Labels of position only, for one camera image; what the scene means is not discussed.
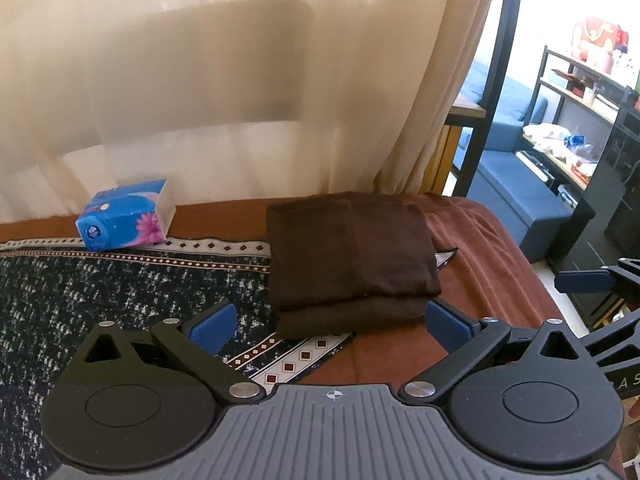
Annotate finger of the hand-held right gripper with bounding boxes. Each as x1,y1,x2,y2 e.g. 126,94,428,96
556,258,640,296
582,307,640,374

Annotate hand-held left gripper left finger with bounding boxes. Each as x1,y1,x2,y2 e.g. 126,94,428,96
75,301,266,403

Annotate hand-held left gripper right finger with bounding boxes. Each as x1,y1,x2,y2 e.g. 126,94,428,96
399,299,593,406

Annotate dark brown pants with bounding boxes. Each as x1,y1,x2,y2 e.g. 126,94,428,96
265,191,443,338

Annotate black cabinet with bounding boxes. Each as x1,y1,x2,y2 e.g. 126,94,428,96
547,95,640,326

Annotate navy patterned mat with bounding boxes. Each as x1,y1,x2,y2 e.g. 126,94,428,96
0,236,461,480

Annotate blue sofa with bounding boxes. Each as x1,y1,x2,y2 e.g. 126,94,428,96
457,59,573,264

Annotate blue tissue pack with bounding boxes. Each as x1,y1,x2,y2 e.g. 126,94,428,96
75,177,177,252

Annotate white plastic bag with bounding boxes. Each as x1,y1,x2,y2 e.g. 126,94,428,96
525,122,571,152

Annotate black shelf rack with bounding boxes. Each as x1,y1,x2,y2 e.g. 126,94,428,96
520,45,640,196

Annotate wooden table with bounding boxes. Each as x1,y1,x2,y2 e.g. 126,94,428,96
440,101,489,196

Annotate light sheer curtain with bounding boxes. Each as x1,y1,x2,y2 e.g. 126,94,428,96
0,0,511,223

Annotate red box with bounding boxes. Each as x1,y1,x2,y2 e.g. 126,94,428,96
572,16,631,57

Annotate black metal frame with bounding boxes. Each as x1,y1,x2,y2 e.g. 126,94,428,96
467,0,523,198

